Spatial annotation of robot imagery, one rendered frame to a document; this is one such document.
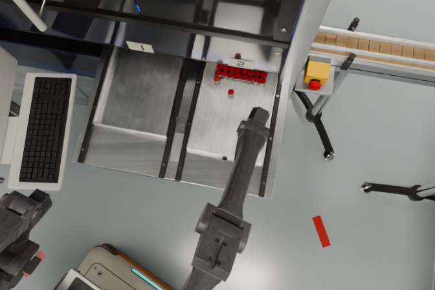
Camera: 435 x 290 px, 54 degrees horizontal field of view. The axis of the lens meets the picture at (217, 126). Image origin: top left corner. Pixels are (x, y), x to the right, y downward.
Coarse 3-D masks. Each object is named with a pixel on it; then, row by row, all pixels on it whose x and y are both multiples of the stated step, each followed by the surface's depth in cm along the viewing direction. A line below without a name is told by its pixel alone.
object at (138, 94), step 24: (120, 48) 158; (120, 72) 155; (144, 72) 155; (168, 72) 155; (120, 96) 153; (144, 96) 153; (168, 96) 153; (96, 120) 150; (120, 120) 151; (144, 120) 151; (168, 120) 147
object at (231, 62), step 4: (228, 60) 140; (232, 60) 139; (236, 60) 138; (240, 60) 138; (228, 64) 143; (232, 64) 142; (236, 64) 141; (244, 64) 140; (248, 64) 139; (252, 64) 139; (248, 68) 142; (252, 68) 142
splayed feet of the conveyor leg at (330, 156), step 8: (304, 96) 231; (304, 104) 231; (312, 104) 230; (312, 120) 227; (320, 120) 227; (320, 128) 226; (320, 136) 227; (328, 144) 227; (328, 152) 228; (328, 160) 233
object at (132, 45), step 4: (128, 44) 142; (132, 44) 142; (136, 44) 141; (140, 44) 140; (144, 44) 140; (132, 48) 145; (136, 48) 144; (140, 48) 143; (144, 48) 143; (148, 48) 142; (152, 52) 145
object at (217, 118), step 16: (208, 64) 155; (208, 80) 154; (272, 80) 153; (208, 96) 152; (224, 96) 152; (240, 96) 152; (256, 96) 152; (272, 96) 152; (208, 112) 151; (224, 112) 151; (240, 112) 150; (192, 128) 147; (208, 128) 149; (224, 128) 149; (192, 144) 148; (208, 144) 148; (224, 144) 148
